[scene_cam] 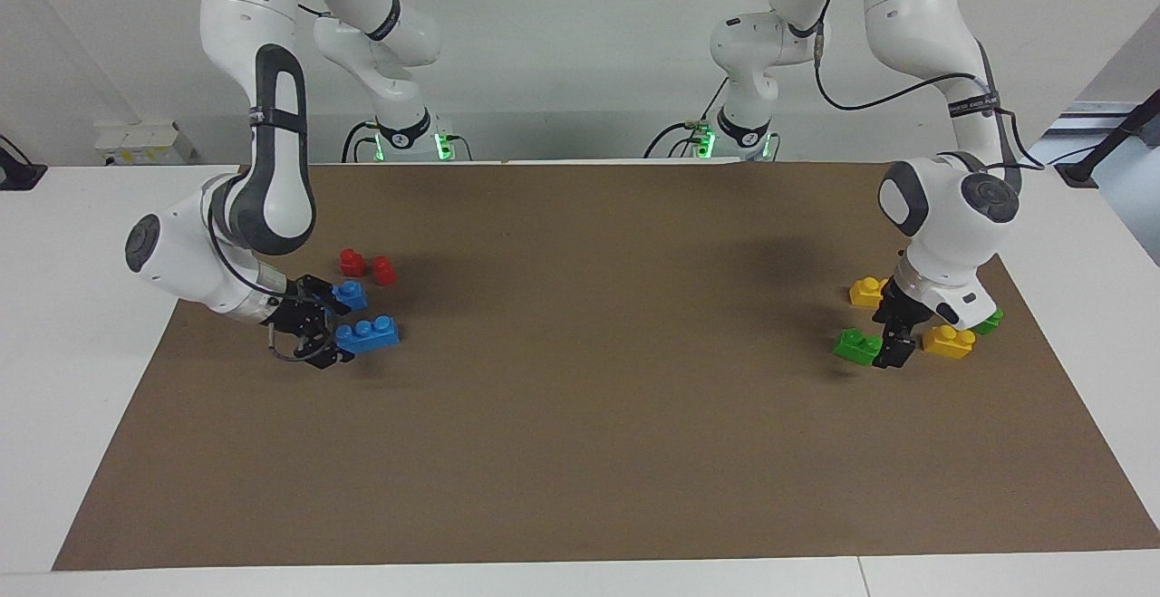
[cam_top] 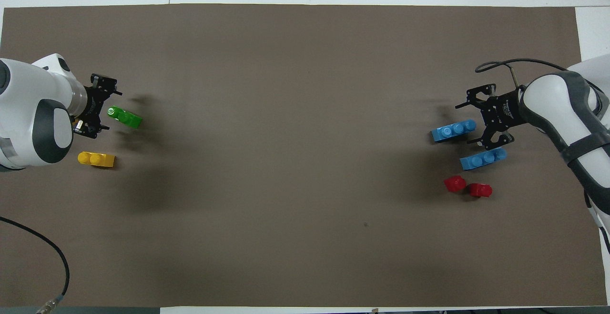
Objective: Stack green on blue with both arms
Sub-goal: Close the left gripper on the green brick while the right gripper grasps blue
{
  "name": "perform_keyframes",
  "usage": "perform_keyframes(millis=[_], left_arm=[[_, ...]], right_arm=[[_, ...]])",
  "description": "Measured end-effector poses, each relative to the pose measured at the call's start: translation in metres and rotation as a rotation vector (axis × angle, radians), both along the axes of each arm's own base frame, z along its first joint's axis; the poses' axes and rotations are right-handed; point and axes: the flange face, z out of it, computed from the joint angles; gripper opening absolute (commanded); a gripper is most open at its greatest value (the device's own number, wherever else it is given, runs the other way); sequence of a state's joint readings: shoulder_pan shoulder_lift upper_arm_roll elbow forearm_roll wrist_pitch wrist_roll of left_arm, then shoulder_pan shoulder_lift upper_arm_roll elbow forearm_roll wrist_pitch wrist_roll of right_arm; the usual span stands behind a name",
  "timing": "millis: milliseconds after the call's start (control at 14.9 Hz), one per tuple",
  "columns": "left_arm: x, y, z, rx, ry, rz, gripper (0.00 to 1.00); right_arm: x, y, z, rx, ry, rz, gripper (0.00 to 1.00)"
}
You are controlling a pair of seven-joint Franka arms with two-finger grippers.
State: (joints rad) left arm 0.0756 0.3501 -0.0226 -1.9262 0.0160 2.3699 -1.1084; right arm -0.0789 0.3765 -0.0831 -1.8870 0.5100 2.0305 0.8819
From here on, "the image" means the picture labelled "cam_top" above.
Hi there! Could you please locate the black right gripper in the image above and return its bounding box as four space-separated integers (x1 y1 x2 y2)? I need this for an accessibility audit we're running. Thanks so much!
455 84 528 152

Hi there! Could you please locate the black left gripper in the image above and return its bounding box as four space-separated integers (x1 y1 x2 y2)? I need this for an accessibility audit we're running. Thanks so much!
71 73 123 140

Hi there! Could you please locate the green two-stud toy brick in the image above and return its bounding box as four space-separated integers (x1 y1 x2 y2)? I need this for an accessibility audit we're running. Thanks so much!
107 106 143 130

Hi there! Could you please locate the blue three-stud toy brick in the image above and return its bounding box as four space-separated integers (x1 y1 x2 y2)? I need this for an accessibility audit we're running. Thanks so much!
460 147 508 171
431 119 477 143

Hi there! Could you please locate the yellow two-stud toy brick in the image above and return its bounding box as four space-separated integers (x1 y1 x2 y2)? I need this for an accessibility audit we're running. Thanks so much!
78 151 116 169

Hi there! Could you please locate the red single-stud toy brick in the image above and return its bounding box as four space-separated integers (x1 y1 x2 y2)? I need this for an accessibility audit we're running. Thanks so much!
444 175 467 193
469 182 493 199

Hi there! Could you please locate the brown table mat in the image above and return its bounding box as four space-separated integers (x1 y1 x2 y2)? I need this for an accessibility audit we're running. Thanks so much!
0 3 608 308

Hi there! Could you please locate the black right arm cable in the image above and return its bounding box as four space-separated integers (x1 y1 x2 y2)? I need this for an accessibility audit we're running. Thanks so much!
475 58 569 89

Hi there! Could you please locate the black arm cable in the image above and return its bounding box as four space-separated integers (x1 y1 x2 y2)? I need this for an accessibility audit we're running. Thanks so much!
475 58 569 89
0 215 71 314

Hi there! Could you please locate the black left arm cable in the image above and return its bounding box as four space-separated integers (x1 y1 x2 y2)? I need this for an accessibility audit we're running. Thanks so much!
0 215 71 314

